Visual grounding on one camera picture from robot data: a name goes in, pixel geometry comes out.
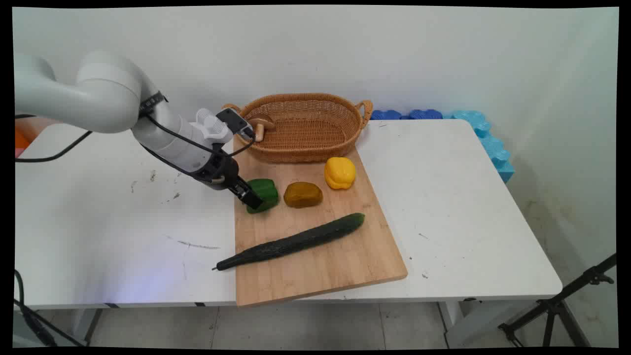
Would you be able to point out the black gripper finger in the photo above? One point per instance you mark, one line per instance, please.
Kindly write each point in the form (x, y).
(242, 181)
(251, 198)

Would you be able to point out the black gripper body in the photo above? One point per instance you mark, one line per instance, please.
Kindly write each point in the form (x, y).
(215, 170)

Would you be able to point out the dark green cucumber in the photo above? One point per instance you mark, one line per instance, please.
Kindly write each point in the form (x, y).
(296, 241)

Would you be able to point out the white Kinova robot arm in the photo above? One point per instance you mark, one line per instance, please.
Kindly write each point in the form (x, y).
(103, 93)

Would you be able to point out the green bell pepper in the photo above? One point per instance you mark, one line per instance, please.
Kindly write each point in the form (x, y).
(269, 190)

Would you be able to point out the olive brown toy potato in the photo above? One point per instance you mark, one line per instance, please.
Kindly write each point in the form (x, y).
(303, 195)

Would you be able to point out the brown toy mushroom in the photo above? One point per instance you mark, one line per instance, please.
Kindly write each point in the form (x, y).
(261, 122)

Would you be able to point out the oval wicker basket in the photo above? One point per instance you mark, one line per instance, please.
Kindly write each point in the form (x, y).
(305, 133)

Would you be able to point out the yellow bell pepper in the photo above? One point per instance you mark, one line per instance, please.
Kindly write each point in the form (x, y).
(340, 172)

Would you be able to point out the wooden cutting board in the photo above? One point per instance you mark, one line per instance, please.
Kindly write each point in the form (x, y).
(320, 268)

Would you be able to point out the dark blue foam piece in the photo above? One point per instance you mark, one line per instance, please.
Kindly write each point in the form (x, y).
(386, 115)
(425, 114)

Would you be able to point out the orange object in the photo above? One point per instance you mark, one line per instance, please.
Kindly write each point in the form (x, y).
(20, 140)

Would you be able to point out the white table leg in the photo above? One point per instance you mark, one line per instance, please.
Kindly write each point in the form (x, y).
(88, 325)
(456, 320)

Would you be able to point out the light blue foam mat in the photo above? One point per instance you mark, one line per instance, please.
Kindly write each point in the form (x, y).
(493, 145)

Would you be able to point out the black tripod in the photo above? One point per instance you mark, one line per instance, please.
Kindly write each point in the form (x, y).
(557, 305)

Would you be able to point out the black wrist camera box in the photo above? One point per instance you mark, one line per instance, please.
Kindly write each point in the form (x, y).
(235, 122)

